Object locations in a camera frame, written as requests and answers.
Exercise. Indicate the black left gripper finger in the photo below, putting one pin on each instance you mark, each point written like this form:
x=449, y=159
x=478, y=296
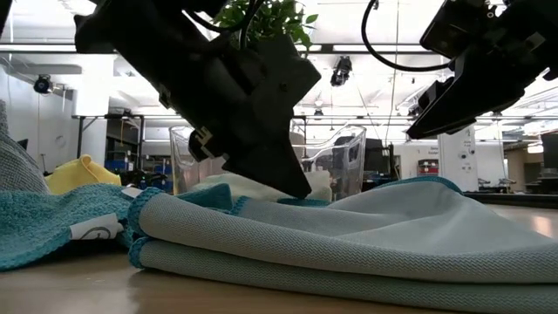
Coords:
x=266, y=165

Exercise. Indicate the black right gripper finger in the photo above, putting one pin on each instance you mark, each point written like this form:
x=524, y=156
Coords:
x=433, y=91
x=457, y=113

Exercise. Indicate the green microfiber towel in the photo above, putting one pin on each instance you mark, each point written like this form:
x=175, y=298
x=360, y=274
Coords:
x=244, y=187

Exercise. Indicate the clear plastic bin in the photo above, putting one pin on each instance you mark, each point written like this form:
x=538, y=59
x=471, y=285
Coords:
x=349, y=161

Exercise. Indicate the light blue smooth towel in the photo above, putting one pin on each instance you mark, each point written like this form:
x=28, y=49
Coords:
x=349, y=244

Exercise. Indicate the teal microfiber towel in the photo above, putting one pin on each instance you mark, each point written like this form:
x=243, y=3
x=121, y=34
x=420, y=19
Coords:
x=43, y=218

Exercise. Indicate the yellow microfiber towel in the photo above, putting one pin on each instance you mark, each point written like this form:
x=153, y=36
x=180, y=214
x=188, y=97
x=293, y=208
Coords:
x=83, y=174

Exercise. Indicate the gray microfiber towel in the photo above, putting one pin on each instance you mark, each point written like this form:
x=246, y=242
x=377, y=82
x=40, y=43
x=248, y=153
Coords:
x=17, y=161

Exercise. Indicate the white pillar with signs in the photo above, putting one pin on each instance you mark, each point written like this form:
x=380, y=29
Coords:
x=457, y=157

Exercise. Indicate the black shelf rack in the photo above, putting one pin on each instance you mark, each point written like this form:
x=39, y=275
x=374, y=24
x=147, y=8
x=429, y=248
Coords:
x=113, y=144

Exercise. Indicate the green leafy small tree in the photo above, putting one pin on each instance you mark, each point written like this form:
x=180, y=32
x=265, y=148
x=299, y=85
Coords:
x=279, y=17

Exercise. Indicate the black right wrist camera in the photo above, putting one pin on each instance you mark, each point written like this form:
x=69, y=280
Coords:
x=457, y=30

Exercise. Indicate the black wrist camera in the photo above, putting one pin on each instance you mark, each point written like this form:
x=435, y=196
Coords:
x=457, y=30
x=283, y=87

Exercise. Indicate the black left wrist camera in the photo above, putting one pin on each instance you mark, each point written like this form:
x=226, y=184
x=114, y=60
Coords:
x=283, y=87

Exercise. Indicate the black ceiling camera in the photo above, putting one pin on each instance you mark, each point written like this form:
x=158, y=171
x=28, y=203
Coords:
x=341, y=72

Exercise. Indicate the black metal table frame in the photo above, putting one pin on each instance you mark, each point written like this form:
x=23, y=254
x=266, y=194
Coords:
x=514, y=200

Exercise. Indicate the black wall camera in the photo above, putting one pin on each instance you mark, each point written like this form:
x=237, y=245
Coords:
x=42, y=84

